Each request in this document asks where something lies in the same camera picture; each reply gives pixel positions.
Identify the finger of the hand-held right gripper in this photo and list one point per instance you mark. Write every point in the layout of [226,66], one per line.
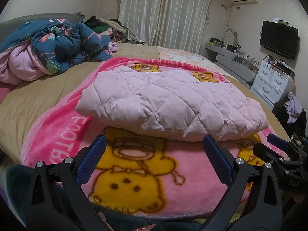
[267,154]
[278,141]

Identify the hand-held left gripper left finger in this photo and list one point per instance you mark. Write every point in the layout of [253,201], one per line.
[92,161]

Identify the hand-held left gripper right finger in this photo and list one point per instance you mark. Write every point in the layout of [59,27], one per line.
[216,161]

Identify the pink quilted jacket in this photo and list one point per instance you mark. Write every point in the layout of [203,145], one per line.
[168,103]

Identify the heap of dark clothes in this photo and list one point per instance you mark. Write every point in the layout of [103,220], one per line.
[298,127]

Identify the pile of folded clothes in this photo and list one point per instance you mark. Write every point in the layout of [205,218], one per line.
[103,26]

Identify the pink printed fleece blanket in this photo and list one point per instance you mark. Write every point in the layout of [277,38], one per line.
[132,185]

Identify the white drawer cabinet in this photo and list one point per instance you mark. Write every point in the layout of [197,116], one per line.
[269,84]

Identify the black set-top box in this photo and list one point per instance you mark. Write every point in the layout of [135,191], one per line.
[285,69]

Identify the bed with tan sheet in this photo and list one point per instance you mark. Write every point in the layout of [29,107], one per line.
[36,105]

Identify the dark teal cloth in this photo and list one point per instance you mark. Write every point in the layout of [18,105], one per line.
[14,185]

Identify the grey padded side panel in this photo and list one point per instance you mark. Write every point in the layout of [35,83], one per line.
[235,68]

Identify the black flat television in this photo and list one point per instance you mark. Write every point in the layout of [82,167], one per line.
[279,39]

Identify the rose pink towel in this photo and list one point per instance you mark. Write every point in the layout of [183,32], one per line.
[6,92]

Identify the peach patterned blanket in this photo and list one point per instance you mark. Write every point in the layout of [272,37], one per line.
[182,54]

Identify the lilac cloth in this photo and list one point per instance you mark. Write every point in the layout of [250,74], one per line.
[112,46]

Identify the blue floral duvet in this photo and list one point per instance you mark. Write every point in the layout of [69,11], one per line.
[60,45]

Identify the white gooseneck lamp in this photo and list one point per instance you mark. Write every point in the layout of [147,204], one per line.
[228,31]

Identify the white pleated curtain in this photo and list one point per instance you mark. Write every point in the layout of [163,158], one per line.
[166,14]

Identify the grey wall shelf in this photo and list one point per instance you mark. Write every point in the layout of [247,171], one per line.
[216,49]

